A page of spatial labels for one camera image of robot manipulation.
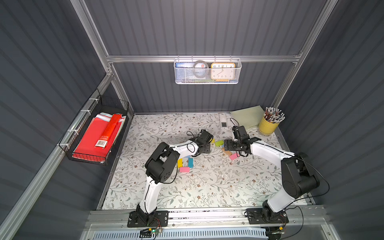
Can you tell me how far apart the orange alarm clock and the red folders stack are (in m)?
0.57

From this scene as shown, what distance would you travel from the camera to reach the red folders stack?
0.68 metres

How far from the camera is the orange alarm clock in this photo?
0.89 metres
